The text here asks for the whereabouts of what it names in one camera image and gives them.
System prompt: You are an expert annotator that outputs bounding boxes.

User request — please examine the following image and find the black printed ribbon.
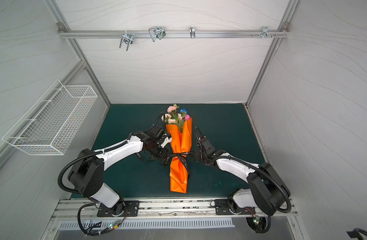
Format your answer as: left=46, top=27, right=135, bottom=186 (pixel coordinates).
left=136, top=151, right=199, bottom=178

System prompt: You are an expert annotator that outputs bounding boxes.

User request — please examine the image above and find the orange wrapping paper sheet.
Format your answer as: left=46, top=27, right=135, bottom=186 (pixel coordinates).
left=166, top=119, right=193, bottom=194

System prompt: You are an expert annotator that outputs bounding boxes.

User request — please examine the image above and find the light pink fake rose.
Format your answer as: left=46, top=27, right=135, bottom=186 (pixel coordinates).
left=167, top=104, right=179, bottom=117

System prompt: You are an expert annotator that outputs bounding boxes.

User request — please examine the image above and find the blue fake flower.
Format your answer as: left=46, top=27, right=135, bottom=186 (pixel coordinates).
left=180, top=108, right=188, bottom=115

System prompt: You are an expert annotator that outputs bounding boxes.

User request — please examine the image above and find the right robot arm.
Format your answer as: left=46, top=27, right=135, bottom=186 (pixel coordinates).
left=195, top=136, right=292, bottom=216

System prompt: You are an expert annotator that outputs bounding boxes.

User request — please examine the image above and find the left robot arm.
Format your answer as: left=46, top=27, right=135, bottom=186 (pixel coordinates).
left=57, top=125, right=172, bottom=216

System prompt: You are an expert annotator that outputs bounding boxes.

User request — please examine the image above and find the green table mat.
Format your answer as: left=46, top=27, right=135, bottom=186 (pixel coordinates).
left=92, top=104, right=264, bottom=198

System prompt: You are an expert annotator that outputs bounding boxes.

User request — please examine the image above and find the metal hook clamp left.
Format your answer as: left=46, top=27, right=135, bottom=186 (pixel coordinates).
left=119, top=33, right=133, bottom=51

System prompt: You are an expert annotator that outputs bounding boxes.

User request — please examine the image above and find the metal hook clamp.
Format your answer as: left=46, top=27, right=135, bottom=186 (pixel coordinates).
left=119, top=33, right=133, bottom=51
left=148, top=26, right=166, bottom=42

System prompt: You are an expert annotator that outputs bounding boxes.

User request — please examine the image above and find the metal hook clamp middle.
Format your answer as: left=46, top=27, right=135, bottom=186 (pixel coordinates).
left=148, top=26, right=166, bottom=42

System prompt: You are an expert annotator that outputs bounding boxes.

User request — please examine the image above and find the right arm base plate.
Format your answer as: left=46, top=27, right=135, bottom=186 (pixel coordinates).
left=210, top=199, right=256, bottom=216

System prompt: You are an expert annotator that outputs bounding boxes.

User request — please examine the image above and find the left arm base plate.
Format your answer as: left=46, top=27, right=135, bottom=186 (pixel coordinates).
left=97, top=200, right=139, bottom=218

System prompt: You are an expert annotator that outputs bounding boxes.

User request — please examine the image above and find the white wire basket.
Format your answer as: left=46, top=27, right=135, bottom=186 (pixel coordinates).
left=2, top=80, right=97, bottom=156

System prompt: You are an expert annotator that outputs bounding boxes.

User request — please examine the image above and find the left black cable conduit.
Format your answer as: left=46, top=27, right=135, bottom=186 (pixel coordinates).
left=76, top=203, right=128, bottom=237

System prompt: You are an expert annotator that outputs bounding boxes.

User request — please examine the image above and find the aluminium front rail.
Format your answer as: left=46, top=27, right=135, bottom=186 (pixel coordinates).
left=50, top=196, right=299, bottom=222

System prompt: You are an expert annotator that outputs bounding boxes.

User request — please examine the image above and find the white slotted cable duct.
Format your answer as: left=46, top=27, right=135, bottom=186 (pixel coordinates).
left=58, top=218, right=235, bottom=231

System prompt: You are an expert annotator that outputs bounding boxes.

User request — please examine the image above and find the metal ring clamp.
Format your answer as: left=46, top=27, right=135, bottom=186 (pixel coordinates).
left=189, top=27, right=196, bottom=39

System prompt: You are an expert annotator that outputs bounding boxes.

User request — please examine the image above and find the metal bracket clamp right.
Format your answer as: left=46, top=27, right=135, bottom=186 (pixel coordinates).
left=252, top=27, right=278, bottom=39

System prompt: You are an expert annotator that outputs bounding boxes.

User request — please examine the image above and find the aluminium crossbar rail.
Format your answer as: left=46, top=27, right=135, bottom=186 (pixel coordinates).
left=58, top=29, right=290, bottom=39

